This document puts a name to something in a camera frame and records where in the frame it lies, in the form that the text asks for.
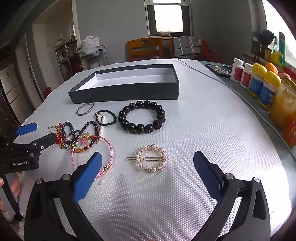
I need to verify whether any pink braided cord bracelet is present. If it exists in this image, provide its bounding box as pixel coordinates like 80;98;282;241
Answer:
70;136;115;179

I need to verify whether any dark blue beaded bracelet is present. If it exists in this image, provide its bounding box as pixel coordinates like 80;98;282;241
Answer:
60;121;82;144

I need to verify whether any dark garnet bead bracelet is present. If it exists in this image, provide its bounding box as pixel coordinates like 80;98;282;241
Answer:
76;120;100;152

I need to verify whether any thin silver bangle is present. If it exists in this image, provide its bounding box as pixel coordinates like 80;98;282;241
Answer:
76;102;94;116

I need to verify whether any round pearl hair clip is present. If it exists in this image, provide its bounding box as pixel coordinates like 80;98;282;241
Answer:
126;144;168;173

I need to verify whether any black elastic hair tie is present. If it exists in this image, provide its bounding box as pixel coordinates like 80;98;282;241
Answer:
94;109;117;127

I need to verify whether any black bead bracelet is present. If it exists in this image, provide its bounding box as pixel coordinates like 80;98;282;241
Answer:
117;99;167;134

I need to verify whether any dark grey jewelry box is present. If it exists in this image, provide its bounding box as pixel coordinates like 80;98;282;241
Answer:
68;64;179;104

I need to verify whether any person's left hand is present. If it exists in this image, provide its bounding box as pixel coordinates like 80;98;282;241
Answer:
1;173;21;212

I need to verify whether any tall storage shelf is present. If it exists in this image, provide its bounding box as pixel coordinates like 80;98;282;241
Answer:
54;35;83;81

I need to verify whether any orange snack packet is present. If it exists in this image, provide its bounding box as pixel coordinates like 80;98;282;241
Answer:
283;120;296;148

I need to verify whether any orange juice jar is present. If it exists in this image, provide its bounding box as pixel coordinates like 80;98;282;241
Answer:
269;76;295;131

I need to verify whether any yellow cap blue bottle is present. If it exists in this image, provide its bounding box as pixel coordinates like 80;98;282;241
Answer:
247;63;267;98

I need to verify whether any white plastic bag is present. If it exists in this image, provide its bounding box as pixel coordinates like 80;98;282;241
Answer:
77;36;100;55

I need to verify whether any patterned phone case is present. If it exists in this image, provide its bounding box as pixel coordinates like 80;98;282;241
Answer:
205;64;231;78

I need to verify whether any white pill bottle red label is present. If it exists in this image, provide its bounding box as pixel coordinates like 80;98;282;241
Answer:
230;58;244;83

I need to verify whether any red cloth on chair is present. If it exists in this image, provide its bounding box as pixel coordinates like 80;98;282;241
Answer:
200;40;222;63

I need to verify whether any orange fruit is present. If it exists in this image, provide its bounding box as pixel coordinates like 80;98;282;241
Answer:
265;62;278;75

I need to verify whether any grey plaid folded cloth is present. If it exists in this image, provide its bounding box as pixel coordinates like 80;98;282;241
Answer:
172;36;202;57

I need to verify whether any green spray bottle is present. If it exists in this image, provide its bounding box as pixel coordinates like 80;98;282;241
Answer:
278;32;286;66

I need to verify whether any small bowl on sill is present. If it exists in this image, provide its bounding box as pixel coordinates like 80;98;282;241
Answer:
160;31;171;37

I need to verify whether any metal wire rack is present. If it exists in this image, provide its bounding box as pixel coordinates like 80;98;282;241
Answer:
79;45;109;70

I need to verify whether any grey cable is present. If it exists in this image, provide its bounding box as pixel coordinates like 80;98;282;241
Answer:
172;58;232;86

